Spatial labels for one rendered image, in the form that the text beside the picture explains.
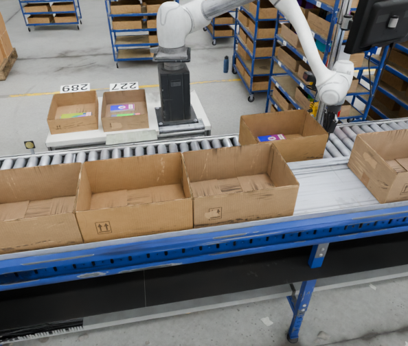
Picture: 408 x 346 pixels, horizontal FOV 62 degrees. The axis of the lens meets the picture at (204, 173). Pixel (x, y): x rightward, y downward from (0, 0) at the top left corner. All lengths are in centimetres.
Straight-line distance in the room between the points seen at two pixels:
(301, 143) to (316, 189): 37
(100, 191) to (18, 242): 38
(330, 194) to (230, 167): 44
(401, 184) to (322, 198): 30
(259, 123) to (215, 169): 63
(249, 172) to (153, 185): 43
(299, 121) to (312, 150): 29
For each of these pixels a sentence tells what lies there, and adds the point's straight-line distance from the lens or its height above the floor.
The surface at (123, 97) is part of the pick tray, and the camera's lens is 251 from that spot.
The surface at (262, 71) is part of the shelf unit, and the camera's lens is 427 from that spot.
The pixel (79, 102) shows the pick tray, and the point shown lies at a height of 77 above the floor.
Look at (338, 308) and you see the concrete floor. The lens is 227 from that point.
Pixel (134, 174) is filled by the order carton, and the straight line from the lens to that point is 145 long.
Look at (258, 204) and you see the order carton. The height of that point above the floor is 98.
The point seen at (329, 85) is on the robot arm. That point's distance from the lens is 163.
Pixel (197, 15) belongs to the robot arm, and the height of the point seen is 136.
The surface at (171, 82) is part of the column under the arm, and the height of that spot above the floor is 102.
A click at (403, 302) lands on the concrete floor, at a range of 246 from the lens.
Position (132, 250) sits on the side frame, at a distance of 123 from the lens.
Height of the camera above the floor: 183
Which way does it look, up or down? 37 degrees down
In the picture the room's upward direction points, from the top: straight up
